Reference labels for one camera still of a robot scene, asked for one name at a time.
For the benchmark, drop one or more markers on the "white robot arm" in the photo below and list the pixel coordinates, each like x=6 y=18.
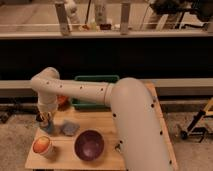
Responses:
x=143 y=147

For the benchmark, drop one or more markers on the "green plastic bin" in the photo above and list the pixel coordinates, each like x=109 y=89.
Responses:
x=84 y=105

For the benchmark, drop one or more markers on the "yellow black cart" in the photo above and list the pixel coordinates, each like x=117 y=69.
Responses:
x=193 y=129

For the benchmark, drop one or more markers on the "black tripod equipment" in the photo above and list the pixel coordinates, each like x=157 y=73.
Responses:
x=176 y=9

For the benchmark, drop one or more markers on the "white cup orange inside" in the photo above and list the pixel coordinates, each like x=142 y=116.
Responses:
x=43 y=146

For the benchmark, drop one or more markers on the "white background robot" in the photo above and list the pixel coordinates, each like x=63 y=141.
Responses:
x=71 y=11

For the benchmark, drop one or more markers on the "purple bowl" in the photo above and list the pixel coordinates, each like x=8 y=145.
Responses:
x=89 y=145

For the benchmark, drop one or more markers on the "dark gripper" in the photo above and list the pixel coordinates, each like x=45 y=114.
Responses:
x=44 y=117

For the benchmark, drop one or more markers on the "light blue cup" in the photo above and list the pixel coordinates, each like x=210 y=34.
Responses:
x=47 y=126

